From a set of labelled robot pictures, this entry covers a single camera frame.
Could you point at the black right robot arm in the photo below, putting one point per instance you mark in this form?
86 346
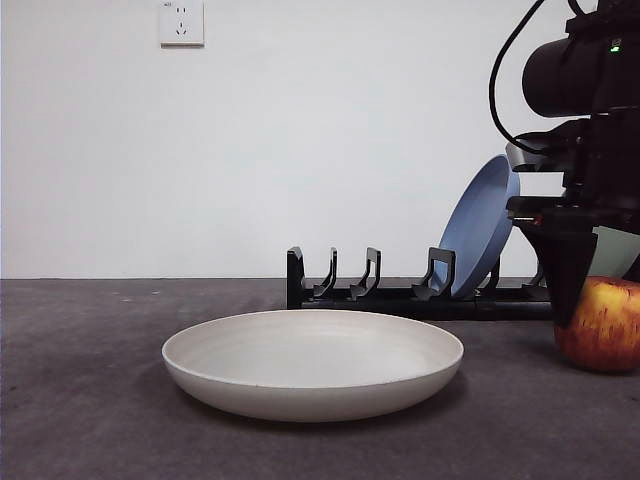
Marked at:
575 75

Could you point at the cream yellow round plate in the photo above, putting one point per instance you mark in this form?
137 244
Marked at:
310 360

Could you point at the green round plate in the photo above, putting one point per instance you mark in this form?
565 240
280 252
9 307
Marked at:
612 255

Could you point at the black plate rack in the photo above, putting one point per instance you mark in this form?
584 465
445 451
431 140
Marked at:
390 307

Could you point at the red yellow apple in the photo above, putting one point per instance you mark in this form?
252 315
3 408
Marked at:
605 330

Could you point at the white wall socket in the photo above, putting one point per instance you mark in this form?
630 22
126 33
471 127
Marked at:
182 25

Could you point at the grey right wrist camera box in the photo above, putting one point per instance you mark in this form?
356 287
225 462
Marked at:
520 159

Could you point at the blue round plate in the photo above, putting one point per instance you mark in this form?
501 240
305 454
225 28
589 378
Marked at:
480 225

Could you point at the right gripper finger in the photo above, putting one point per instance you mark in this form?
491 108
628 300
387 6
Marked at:
565 260

